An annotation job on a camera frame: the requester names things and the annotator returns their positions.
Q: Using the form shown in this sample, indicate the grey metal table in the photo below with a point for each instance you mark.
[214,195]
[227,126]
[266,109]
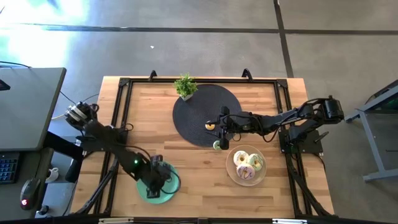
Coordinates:
[373,137]

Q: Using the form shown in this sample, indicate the large white frosted donut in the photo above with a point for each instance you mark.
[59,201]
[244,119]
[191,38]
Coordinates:
[241,157]

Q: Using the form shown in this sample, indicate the black backlit keyboard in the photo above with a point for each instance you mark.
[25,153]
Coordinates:
[8,169]

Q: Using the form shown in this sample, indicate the white cup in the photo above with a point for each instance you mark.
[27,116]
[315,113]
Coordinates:
[52,175]

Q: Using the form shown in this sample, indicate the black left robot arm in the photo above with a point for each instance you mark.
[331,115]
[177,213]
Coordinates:
[105,137]

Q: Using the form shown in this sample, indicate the small green potted plant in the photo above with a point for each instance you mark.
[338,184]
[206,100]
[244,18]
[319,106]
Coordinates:
[185,86]

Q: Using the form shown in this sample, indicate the small black knob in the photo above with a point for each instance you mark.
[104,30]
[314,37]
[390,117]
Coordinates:
[43,210]

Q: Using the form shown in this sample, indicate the small green frosted donut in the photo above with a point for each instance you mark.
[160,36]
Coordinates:
[216,145]

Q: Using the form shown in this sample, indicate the dark grey round placemat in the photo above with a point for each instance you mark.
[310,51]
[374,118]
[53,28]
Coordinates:
[199,118]

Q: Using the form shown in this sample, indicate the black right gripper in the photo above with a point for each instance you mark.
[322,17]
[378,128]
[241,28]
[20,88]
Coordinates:
[236,123]

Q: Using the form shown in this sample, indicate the large pink drizzled donut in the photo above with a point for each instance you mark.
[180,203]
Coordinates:
[245,171]

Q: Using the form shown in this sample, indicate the beige translucent plate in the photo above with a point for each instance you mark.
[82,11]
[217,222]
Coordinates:
[258,179]

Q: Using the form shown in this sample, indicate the light grey desk top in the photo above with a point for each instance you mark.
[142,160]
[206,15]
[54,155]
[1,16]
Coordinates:
[28,109]

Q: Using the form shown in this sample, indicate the teal round plate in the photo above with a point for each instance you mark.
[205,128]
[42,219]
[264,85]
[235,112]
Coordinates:
[172,188]

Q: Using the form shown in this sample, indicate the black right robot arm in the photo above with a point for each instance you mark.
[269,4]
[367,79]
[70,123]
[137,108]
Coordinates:
[280,119]

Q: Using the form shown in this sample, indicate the silver metal bracket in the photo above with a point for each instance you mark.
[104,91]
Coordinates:
[115,220]
[289,221]

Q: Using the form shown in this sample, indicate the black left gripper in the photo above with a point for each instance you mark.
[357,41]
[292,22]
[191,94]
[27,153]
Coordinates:
[157,175]

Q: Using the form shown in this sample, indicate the black aluminium table frame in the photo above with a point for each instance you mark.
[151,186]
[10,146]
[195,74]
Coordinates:
[202,80]

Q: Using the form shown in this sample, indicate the large pale green frosted donut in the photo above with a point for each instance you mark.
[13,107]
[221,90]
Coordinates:
[255,161]

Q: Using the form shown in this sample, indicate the dark object on desk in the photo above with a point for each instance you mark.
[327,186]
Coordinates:
[3,85]

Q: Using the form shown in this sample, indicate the black angled support post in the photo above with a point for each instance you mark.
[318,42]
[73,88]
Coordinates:
[73,168]

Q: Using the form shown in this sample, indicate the small orange frosted donut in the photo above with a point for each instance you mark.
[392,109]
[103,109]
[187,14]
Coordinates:
[210,127]

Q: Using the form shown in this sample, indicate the black computer mouse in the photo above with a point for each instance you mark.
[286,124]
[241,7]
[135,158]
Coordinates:
[29,193]

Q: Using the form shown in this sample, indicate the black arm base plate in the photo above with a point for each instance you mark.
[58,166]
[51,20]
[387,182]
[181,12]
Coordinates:
[311,146]

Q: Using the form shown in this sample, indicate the dark grey desk top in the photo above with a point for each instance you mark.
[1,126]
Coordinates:
[40,161]

